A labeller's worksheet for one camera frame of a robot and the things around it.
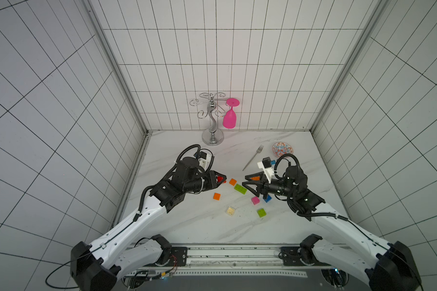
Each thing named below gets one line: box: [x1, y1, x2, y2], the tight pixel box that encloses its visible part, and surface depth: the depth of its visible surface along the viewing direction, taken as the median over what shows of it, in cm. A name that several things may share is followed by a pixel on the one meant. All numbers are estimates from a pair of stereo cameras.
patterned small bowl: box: [271, 141, 294, 158], surface depth 109 cm
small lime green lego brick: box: [256, 207, 267, 218], surface depth 85 cm
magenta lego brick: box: [251, 196, 261, 205], surface depth 89 cm
